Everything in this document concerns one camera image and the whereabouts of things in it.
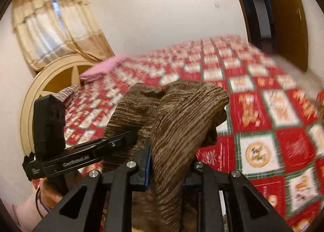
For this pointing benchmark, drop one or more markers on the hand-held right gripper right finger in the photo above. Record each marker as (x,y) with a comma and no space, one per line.
(210,196)

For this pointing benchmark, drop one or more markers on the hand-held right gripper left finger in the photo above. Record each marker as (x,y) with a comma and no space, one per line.
(148,168)

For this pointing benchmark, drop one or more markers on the brown knitted sweater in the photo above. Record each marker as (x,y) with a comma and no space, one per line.
(177,125)

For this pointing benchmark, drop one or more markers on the pink pillow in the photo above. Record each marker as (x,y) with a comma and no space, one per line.
(103,68)

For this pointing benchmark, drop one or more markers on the dark door frame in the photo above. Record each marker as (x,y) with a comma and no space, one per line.
(240,6)

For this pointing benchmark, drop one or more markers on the beige curtain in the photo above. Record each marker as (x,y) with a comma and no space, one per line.
(83,36)

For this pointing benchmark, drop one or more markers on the person's left hand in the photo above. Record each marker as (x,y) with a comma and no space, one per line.
(50,199)

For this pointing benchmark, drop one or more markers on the person's left forearm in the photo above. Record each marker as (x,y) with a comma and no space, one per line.
(25,214)

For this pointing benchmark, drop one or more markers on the brown wooden door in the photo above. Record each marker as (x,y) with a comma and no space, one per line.
(286,24)

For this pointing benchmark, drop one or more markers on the striped pillow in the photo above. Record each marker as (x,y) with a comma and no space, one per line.
(67,92)

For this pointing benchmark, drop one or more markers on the cream round headboard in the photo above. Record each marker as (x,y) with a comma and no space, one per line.
(33,95)

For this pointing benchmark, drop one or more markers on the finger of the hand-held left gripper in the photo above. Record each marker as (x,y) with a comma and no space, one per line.
(121,139)

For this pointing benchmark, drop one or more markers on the red checkered printed blanket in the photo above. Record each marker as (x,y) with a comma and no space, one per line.
(253,110)

